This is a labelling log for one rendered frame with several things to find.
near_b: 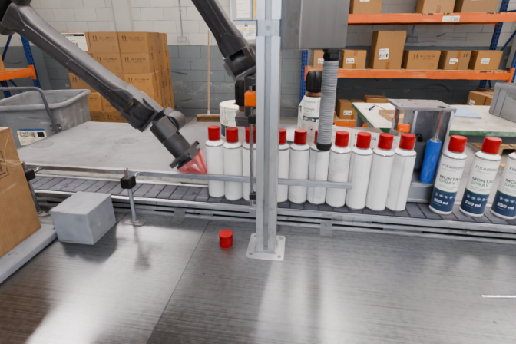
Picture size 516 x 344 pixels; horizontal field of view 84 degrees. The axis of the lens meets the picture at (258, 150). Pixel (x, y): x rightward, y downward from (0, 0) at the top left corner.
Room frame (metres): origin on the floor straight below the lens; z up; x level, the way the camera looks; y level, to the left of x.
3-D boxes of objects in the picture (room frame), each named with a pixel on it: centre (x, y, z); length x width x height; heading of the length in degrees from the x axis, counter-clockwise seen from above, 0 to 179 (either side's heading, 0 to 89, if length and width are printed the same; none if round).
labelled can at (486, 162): (0.65, -0.56, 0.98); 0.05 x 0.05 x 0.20
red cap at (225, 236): (0.58, 0.08, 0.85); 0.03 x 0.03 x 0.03
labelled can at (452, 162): (0.66, -0.48, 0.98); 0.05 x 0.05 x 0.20
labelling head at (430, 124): (0.76, -0.43, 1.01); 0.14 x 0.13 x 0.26; 82
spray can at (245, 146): (0.72, 0.02, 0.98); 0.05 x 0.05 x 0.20
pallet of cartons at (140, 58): (4.23, 1.91, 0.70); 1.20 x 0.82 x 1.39; 89
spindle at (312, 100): (1.29, -0.25, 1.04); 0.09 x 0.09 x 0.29
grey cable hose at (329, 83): (0.60, -0.15, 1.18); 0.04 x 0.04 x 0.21
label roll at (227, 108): (1.32, 0.08, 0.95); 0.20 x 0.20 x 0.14
